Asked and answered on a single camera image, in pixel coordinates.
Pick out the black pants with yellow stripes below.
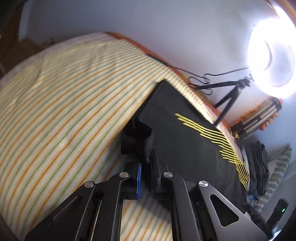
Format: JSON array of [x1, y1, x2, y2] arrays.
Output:
[[121, 80, 249, 211]]

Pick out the bright ring light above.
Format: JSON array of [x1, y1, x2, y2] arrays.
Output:
[[246, 1, 295, 99]]

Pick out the stack of folded dark clothes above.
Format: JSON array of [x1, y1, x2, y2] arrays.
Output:
[[241, 141, 270, 203]]

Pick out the striped yellow bed sheet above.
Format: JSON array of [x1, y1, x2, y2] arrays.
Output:
[[0, 32, 232, 241]]

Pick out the black power cable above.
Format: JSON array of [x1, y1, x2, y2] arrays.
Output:
[[146, 53, 249, 96]]

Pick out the folded silver tripod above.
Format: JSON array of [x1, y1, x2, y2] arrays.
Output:
[[231, 97, 283, 140]]

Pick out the black device with green light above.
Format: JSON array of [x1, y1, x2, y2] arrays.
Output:
[[267, 199, 288, 230]]

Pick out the green patterned white pillow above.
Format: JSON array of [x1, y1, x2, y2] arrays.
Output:
[[254, 147, 292, 212]]

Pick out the black tripod stand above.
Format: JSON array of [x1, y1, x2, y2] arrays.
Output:
[[189, 77, 252, 126]]

